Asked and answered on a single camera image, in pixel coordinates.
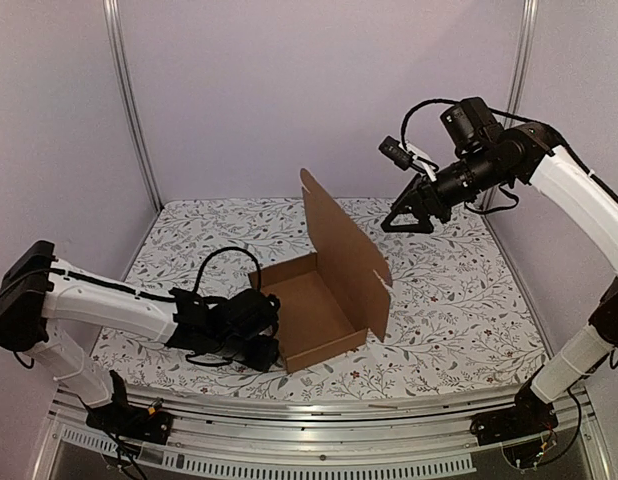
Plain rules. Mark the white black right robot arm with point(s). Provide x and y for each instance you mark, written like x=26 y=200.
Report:
x=498 y=149

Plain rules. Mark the aluminium frame post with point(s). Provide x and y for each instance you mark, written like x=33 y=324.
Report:
x=523 y=54
x=122 y=71

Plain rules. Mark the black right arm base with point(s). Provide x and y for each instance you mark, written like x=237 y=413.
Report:
x=527 y=416

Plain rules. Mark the right aluminium frame post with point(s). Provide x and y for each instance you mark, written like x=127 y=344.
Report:
x=523 y=54

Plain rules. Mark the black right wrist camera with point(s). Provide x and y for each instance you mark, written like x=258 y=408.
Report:
x=408 y=157

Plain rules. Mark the left aluminium frame post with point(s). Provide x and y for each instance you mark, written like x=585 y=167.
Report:
x=122 y=71

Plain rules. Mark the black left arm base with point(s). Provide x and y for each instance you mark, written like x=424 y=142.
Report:
x=148 y=424

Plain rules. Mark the aluminium front rail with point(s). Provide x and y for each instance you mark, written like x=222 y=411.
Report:
x=425 y=437

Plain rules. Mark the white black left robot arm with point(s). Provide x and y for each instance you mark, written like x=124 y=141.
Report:
x=40 y=290

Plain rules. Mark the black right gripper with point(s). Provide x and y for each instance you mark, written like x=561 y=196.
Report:
x=424 y=198

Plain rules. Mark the brown cardboard box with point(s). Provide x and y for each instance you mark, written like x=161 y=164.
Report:
x=332 y=298

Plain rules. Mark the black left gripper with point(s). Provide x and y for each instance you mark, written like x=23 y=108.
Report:
x=263 y=360

